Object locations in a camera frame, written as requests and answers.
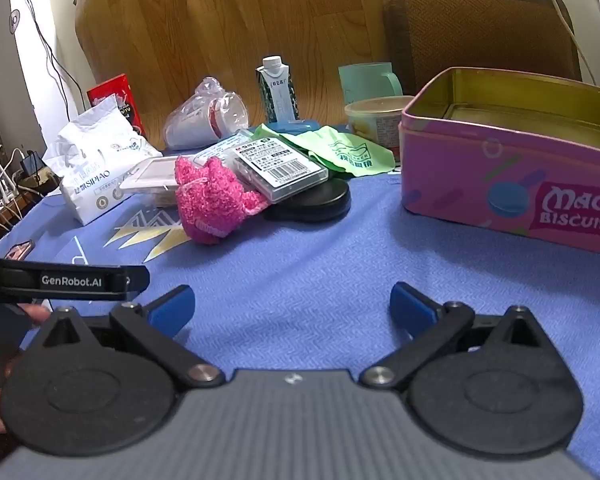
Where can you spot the pink biscuit tin box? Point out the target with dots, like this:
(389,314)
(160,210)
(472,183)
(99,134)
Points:
(480,170)

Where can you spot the cotton swab pack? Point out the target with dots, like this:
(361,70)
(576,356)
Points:
(150,172)

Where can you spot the red box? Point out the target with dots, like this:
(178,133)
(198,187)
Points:
(122,92)

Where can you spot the black round lid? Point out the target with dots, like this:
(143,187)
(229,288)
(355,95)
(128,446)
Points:
(320,202)

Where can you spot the person's left hand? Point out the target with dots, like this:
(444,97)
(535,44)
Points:
(36,315)

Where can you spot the clear plastic case barcode label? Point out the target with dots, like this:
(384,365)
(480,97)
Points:
(280,165)

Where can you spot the milk carton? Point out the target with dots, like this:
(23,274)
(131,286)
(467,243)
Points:
(277,92)

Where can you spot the green mug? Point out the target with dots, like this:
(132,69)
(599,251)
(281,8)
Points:
(365,82)

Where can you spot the lidded plastic tub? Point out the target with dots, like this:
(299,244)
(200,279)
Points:
(372,122)

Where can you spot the plastic-wrapped paper cup stack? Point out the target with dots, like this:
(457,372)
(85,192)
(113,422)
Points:
(200,120)

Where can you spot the clear plastic packet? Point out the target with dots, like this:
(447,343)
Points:
(215,147)

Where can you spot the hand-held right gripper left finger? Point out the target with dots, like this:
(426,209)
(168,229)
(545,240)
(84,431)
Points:
(172,310)

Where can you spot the blue clear plastic case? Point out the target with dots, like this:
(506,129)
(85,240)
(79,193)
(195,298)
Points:
(295,125)

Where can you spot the pink fuzzy knitted sock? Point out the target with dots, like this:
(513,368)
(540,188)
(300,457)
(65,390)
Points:
(207,200)

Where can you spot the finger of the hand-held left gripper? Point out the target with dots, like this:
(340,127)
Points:
(137,279)

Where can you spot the green cloth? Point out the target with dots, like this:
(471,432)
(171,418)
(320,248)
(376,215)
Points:
(350,152)

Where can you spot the brown chair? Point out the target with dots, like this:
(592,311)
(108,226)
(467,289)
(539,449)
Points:
(470,35)

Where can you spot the blue printed tablecloth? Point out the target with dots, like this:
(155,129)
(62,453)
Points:
(305,250)

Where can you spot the wooden board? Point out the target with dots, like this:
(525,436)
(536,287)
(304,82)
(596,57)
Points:
(205,25)

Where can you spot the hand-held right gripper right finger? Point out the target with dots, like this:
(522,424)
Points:
(412,310)

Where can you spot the white plastic bag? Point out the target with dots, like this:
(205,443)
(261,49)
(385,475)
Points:
(97,160)

